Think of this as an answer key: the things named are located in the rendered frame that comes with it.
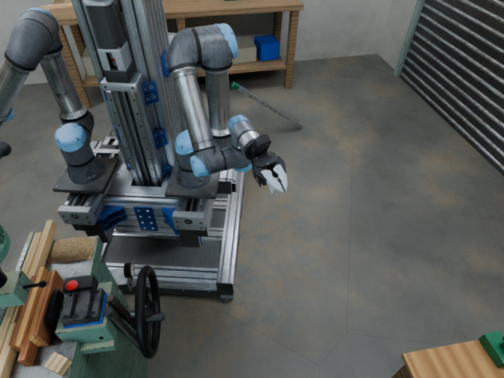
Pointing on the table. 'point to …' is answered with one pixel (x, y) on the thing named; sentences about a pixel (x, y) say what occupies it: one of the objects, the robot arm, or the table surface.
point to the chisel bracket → (14, 289)
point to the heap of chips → (72, 249)
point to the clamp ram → (55, 307)
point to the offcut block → (58, 364)
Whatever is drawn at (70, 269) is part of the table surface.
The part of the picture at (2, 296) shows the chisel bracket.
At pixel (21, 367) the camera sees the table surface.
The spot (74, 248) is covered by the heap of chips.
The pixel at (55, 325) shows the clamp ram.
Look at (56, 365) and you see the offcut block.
